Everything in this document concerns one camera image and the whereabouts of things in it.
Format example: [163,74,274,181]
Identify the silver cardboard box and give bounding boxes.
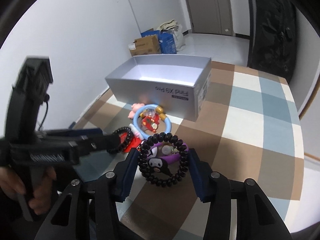
[105,54,212,121]

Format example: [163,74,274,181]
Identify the grey door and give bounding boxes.
[186,0,234,36]

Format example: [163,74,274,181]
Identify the red round badge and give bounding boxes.
[120,133,142,153]

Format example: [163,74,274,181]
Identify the light blue ring bracelet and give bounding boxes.
[132,103,173,140]

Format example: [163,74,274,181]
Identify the brown cardboard box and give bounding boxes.
[128,35,161,56]

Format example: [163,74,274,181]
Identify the pink pig toy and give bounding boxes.
[128,103,145,119]

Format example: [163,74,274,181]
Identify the blue cardboard box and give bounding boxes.
[141,30,177,54]

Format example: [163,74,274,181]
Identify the beige canvas bag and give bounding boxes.
[157,19,180,31]

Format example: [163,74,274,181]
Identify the purple cartoon silicone bracelet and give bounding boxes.
[147,141,190,173]

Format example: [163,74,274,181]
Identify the black hanging garment bag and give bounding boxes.
[251,0,298,82]

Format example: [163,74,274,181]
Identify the person's left hand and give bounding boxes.
[1,167,56,215]

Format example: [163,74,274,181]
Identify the black cable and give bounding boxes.
[37,93,51,132]

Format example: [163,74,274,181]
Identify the red figurine charm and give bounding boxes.
[140,109,160,133]

